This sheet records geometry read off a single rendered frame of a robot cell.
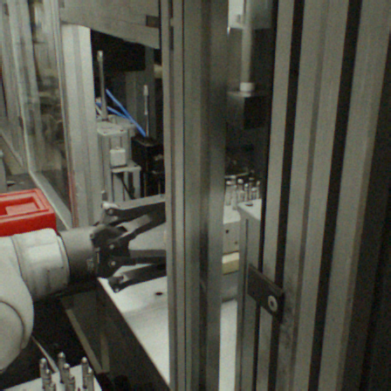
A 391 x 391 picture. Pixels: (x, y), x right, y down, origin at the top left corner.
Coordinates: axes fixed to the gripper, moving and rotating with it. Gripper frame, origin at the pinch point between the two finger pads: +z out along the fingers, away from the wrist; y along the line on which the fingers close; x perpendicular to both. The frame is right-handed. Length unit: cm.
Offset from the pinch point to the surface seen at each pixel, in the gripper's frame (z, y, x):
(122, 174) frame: -1.9, -0.1, 27.4
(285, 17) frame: -13, 33, -37
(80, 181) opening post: -12.1, 3.3, 18.7
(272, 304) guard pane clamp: -13.5, 13.6, -38.2
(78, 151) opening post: -12.0, 8.5, 18.7
